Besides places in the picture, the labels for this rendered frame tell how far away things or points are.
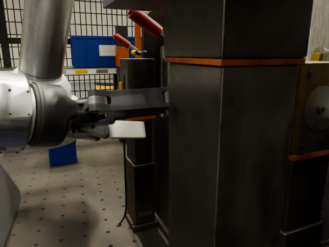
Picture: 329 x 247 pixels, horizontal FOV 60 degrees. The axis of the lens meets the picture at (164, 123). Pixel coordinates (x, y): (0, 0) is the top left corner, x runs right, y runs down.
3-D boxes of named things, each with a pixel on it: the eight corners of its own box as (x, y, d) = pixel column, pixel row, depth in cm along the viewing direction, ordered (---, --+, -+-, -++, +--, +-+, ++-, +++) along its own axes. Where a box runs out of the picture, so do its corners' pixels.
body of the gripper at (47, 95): (17, 152, 35) (88, 150, 41) (38, 138, 29) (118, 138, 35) (16, 94, 37) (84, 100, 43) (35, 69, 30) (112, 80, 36)
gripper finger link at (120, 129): (111, 137, 46) (109, 138, 47) (146, 137, 51) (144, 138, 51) (109, 119, 47) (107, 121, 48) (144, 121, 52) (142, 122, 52)
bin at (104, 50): (143, 66, 130) (143, 36, 127) (73, 67, 120) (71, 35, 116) (134, 64, 145) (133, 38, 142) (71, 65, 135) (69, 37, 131)
